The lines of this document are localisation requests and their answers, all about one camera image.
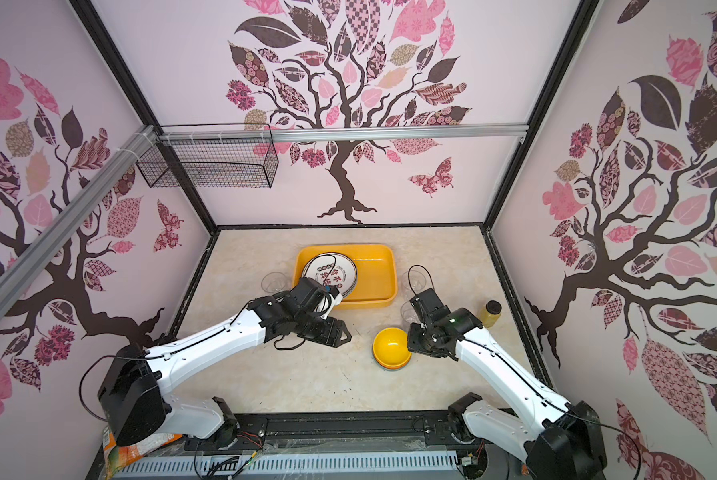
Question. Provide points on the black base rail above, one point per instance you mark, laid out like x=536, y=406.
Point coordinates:
x=431, y=427

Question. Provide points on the black wire basket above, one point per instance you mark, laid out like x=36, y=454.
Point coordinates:
x=225, y=155

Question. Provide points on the aluminium rail left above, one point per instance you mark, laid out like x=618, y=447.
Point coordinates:
x=39, y=254

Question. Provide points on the white vented strip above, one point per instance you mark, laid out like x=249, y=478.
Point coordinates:
x=289, y=466

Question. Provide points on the orange snack packet left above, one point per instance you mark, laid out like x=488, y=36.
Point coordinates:
x=117, y=457

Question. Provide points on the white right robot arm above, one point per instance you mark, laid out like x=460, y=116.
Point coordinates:
x=554, y=438

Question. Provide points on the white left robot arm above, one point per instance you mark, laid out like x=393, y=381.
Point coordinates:
x=137, y=394

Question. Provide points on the aluminium rail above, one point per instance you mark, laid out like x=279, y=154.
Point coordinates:
x=39, y=254
x=350, y=134

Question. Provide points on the aluminium rail back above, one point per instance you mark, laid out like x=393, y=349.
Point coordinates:
x=350, y=134

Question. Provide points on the yellow bottle right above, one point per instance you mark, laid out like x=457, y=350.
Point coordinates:
x=490, y=313

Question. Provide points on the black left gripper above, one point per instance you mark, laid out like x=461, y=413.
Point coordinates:
x=332, y=332

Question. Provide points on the yellow plastic bin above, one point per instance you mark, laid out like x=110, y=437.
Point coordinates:
x=377, y=273

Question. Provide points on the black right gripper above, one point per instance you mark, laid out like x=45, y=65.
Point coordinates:
x=414, y=342

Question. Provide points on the clear plastic cup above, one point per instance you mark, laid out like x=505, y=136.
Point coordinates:
x=413, y=282
x=409, y=315
x=275, y=282

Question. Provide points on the yellow upturned bowl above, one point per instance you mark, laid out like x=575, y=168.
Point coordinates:
x=390, y=348

